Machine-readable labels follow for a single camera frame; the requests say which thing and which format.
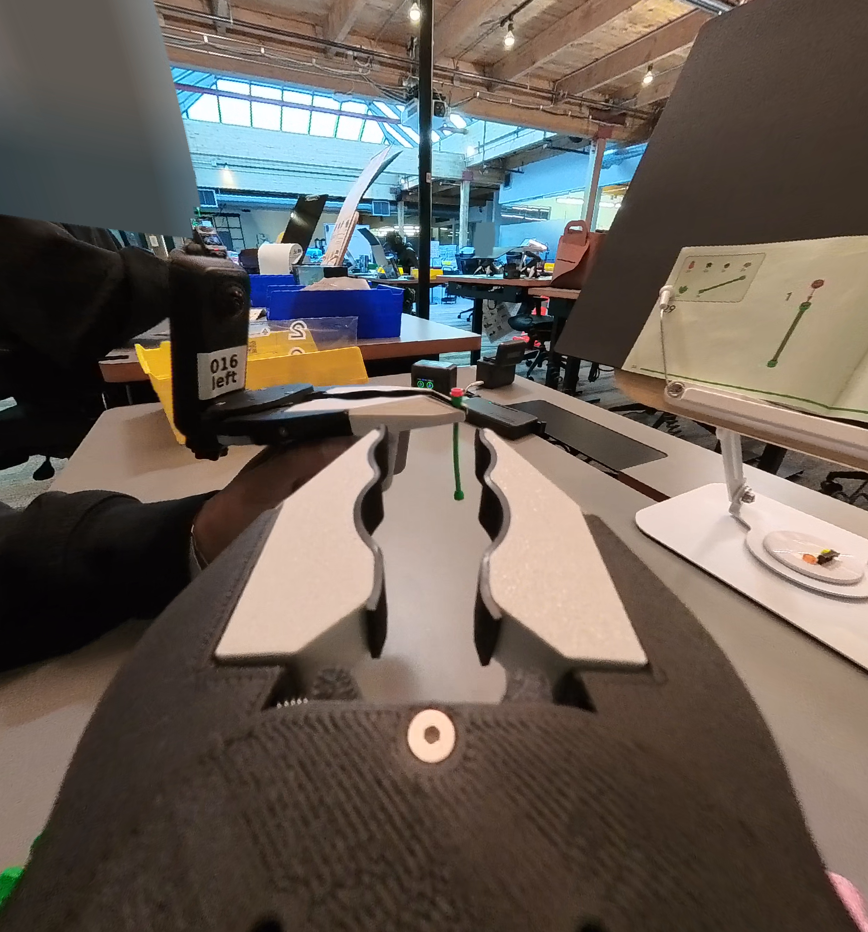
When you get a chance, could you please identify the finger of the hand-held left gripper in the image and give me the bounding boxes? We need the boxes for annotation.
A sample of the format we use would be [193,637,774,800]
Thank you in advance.
[343,399,468,482]

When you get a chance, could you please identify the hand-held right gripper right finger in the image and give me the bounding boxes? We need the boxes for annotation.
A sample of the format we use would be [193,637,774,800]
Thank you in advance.
[474,428,650,674]

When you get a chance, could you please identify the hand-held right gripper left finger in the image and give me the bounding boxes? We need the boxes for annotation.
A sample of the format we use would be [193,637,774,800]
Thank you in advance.
[214,426,391,667]

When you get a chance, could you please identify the green toy stem red tip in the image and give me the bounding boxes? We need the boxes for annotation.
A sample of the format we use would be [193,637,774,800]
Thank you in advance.
[449,388,467,503]

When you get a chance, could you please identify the person's left forearm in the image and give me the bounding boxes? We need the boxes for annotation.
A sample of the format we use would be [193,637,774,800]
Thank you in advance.
[0,489,220,682]

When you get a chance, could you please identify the person's left hand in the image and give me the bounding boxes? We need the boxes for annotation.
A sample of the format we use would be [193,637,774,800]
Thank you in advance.
[194,435,371,567]

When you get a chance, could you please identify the black charger box green lights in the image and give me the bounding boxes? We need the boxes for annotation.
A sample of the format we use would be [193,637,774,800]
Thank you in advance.
[410,358,459,396]

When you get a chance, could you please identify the blue plastic bin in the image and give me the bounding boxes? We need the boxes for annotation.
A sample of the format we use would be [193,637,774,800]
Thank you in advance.
[248,273,298,308]
[267,283,406,341]

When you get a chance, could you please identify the wooden top desk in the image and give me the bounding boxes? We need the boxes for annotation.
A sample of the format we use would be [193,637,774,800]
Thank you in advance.
[434,273,559,321]
[99,313,483,383]

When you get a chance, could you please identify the black power bank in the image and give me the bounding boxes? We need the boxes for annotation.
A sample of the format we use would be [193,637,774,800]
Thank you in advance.
[466,395,546,442]

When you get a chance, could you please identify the white paper towel roll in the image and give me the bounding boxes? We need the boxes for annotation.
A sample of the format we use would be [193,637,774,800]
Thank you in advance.
[257,242,305,278]

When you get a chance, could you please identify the black charging dock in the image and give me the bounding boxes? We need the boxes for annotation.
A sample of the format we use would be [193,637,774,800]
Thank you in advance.
[475,342,527,396]

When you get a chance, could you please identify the clear plastic bag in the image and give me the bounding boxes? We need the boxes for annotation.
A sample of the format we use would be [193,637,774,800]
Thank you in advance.
[248,315,360,359]

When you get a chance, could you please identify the yellow plastic bin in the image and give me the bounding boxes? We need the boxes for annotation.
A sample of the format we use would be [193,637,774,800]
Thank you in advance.
[134,341,371,447]

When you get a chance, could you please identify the white book stand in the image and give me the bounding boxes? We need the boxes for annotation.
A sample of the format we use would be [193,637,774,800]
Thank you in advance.
[616,285,868,691]

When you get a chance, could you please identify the black office chair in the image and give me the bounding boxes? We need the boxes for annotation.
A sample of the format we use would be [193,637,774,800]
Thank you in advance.
[505,312,557,380]
[0,342,103,482]

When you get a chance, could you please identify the person's black jacket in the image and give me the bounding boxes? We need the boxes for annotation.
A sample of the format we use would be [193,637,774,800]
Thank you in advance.
[0,210,179,365]

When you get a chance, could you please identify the curved wooden board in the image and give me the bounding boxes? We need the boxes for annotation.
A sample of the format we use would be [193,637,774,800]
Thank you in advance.
[323,144,403,272]

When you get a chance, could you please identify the brown tote bag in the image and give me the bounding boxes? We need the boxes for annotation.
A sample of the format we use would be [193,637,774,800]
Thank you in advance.
[551,220,611,291]

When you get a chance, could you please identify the black pole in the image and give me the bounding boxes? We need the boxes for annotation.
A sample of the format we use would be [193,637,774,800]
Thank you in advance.
[417,0,436,319]

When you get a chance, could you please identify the instruction booklet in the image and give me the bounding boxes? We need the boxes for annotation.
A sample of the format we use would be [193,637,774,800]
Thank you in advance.
[621,234,868,431]

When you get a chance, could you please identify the black backing board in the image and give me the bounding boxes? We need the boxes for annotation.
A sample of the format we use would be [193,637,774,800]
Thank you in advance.
[554,0,868,374]

